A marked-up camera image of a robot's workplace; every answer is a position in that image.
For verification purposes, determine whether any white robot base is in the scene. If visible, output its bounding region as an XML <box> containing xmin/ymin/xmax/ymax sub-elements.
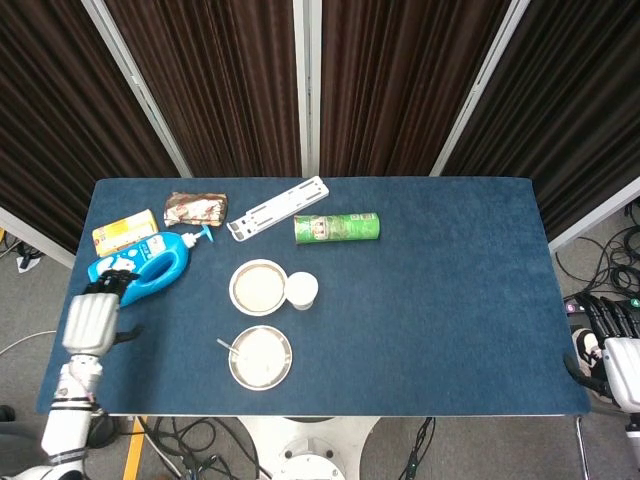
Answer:
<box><xmin>237</xmin><ymin>415</ymin><xmax>379</xmax><ymax>480</ymax></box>

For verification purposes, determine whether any brown red snack packet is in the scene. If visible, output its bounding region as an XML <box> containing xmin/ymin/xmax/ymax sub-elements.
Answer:
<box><xmin>163</xmin><ymin>191</ymin><xmax>229</xmax><ymax>228</ymax></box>

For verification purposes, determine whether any round stainless steel plate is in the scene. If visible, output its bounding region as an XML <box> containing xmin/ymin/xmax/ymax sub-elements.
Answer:
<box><xmin>228</xmin><ymin>324</ymin><xmax>294</xmax><ymax>392</ymax></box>

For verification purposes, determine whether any yellow cardboard box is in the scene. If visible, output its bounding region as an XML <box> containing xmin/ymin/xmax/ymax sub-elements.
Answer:
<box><xmin>91</xmin><ymin>208</ymin><xmax>160</xmax><ymax>258</ymax></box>

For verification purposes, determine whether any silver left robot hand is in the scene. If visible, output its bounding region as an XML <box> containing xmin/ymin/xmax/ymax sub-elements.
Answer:
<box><xmin>61</xmin><ymin>269</ymin><xmax>144</xmax><ymax>357</ymax></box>

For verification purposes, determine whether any white paper cup blue flower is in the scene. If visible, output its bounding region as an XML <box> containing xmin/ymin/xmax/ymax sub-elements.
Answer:
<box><xmin>283</xmin><ymin>271</ymin><xmax>320</xmax><ymax>311</ymax></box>

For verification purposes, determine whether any blue detergent pump bottle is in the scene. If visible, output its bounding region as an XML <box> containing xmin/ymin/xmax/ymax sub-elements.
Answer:
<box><xmin>87</xmin><ymin>224</ymin><xmax>215</xmax><ymax>308</ymax></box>

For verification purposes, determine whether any black floor cable bundle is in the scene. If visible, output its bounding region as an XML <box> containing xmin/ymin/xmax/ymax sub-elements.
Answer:
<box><xmin>554</xmin><ymin>199</ymin><xmax>640</xmax><ymax>301</ymax></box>
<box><xmin>134</xmin><ymin>416</ymin><xmax>264</xmax><ymax>480</ymax></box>

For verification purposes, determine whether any black white shoe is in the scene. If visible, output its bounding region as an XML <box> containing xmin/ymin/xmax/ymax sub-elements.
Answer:
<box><xmin>571</xmin><ymin>328</ymin><xmax>607</xmax><ymax>380</ymax></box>

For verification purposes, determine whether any white floor cable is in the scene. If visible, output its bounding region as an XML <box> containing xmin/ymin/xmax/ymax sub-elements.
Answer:
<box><xmin>0</xmin><ymin>329</ymin><xmax>57</xmax><ymax>357</ymax></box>

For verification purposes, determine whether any white plastic slotted bracket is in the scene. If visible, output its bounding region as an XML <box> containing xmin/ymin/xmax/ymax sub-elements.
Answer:
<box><xmin>226</xmin><ymin>175</ymin><xmax>331</xmax><ymax>243</ymax></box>

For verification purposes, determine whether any blue table cloth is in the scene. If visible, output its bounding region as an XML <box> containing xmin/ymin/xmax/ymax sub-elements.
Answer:
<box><xmin>35</xmin><ymin>176</ymin><xmax>591</xmax><ymax>417</ymax></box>

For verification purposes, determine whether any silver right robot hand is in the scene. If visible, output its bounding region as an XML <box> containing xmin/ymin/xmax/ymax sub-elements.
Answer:
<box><xmin>563</xmin><ymin>292</ymin><xmax>640</xmax><ymax>414</ymax></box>

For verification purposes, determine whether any green chips can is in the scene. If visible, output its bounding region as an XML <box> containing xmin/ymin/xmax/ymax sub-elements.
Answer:
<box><xmin>293</xmin><ymin>212</ymin><xmax>381</xmax><ymax>246</ymax></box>

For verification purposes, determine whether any white table frame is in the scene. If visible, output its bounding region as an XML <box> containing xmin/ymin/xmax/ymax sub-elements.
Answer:
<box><xmin>574</xmin><ymin>414</ymin><xmax>590</xmax><ymax>480</ymax></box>

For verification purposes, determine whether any stainless steel bowl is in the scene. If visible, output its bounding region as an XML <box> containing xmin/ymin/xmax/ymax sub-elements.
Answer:
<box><xmin>229</xmin><ymin>258</ymin><xmax>290</xmax><ymax>317</ymax></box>

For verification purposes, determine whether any black power strip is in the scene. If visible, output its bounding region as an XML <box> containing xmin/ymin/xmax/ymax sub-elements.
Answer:
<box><xmin>563</xmin><ymin>296</ymin><xmax>640</xmax><ymax>315</ymax></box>

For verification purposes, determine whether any brown curtain partition panel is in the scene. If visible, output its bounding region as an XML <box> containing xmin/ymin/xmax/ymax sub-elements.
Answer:
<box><xmin>294</xmin><ymin>0</ymin><xmax>531</xmax><ymax>178</ymax></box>
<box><xmin>0</xmin><ymin>0</ymin><xmax>194</xmax><ymax>270</ymax></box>
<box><xmin>82</xmin><ymin>0</ymin><xmax>321</xmax><ymax>179</ymax></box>
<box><xmin>429</xmin><ymin>0</ymin><xmax>640</xmax><ymax>255</ymax></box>

